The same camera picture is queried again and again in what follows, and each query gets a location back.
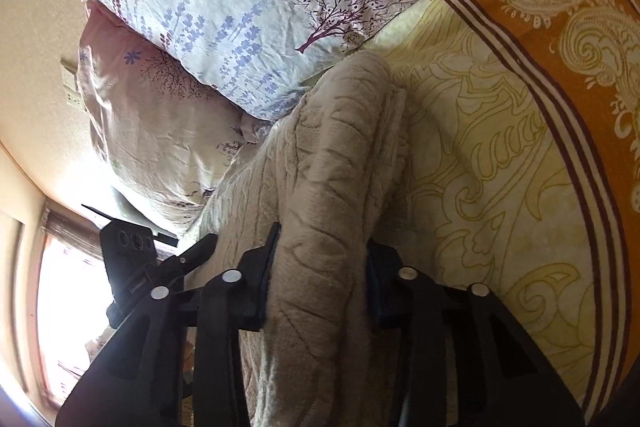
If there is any beige cable-knit sweater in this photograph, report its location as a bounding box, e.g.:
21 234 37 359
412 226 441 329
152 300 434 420
177 51 466 427

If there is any yellow patterned bed sheet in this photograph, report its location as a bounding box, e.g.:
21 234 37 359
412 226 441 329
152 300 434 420
305 0 640 427

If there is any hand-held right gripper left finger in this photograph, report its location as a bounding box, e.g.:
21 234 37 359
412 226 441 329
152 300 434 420
55 222 281 427

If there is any thin black rod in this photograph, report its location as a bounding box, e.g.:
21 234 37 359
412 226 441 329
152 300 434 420
81 204 179 242

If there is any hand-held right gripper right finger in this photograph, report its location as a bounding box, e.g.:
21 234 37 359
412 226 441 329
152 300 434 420
365 239 586 427

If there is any white wall switch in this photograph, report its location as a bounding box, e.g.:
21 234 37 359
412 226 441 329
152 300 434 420
60 57 80 89

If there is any bright window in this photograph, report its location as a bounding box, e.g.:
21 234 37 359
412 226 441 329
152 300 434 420
34 232 121 408

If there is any brown window curtain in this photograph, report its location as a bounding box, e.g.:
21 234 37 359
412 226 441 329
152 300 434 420
42 201 110 260

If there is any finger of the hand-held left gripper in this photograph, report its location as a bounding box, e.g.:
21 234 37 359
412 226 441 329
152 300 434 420
149 233 220 289

